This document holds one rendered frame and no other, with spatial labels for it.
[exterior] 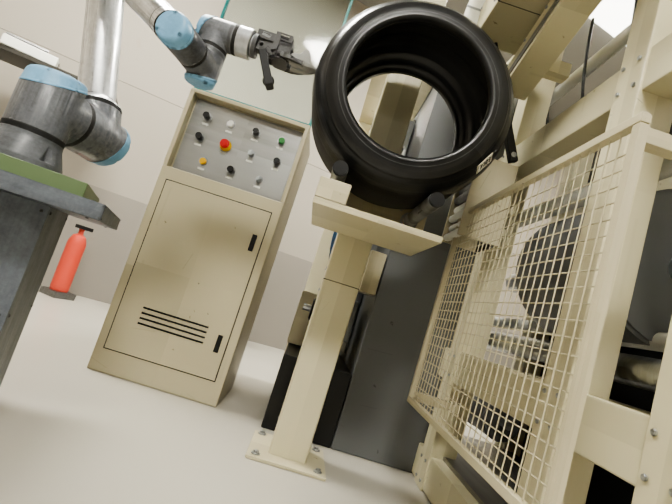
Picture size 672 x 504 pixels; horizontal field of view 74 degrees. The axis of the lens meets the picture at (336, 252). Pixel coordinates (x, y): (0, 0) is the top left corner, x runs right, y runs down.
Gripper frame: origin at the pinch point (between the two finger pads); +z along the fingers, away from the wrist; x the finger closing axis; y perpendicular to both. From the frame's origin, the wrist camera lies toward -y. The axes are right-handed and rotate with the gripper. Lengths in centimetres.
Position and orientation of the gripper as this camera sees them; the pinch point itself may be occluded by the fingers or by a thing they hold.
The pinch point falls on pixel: (313, 72)
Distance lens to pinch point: 146.9
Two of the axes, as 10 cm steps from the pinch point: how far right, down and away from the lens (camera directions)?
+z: 9.5, 3.0, 0.3
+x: -0.7, 1.1, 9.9
